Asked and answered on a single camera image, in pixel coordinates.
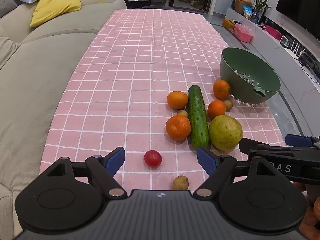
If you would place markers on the pink storage box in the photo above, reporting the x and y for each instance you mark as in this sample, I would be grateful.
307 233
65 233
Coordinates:
242 33

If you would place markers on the green potted plant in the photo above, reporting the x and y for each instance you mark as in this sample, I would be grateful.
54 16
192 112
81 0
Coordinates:
261 5

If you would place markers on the black television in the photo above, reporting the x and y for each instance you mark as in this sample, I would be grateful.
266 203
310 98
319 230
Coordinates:
300 2

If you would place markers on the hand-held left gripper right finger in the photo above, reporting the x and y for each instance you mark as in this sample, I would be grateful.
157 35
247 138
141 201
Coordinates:
206 160

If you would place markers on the orange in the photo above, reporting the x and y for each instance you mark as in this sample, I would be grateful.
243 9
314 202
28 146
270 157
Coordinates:
221 89
178 127
177 100
216 109

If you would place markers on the large yellow-green pear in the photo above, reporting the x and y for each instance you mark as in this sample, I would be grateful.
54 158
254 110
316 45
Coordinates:
225 132

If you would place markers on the white low TV bench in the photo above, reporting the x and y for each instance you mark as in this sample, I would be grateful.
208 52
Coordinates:
271 48

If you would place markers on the yellow pillow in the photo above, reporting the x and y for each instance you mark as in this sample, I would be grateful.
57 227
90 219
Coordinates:
52 8

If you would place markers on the blue snack bag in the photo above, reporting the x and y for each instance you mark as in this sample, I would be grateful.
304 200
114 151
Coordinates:
247 11

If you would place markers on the white router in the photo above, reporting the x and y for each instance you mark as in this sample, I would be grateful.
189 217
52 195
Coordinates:
296 52

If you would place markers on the green cucumber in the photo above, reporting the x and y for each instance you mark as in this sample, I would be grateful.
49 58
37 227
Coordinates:
198 117

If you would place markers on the pink checked tablecloth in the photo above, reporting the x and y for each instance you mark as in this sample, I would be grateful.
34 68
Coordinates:
130 80

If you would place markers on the yellow box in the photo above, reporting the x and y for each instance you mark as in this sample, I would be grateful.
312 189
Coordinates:
228 24

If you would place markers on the small brown kiwi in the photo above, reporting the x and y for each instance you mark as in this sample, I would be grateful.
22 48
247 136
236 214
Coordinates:
180 183
182 113
228 105

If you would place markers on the green colander bowl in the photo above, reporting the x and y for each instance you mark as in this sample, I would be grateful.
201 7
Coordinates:
240 63

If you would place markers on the red tomato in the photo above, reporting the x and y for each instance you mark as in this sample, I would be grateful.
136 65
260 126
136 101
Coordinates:
152 158

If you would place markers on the person's right hand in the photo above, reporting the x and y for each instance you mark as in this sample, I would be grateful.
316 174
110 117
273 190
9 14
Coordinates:
315 206

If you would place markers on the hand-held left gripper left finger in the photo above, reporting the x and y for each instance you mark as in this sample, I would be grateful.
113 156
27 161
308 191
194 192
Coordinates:
116 158

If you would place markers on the small pink box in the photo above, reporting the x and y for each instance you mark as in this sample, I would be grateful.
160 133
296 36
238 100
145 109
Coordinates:
273 32

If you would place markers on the beige sofa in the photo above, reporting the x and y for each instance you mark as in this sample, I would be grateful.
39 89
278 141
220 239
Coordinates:
50 67

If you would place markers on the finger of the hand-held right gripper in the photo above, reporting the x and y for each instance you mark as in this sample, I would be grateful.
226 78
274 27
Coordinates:
252 146
297 140

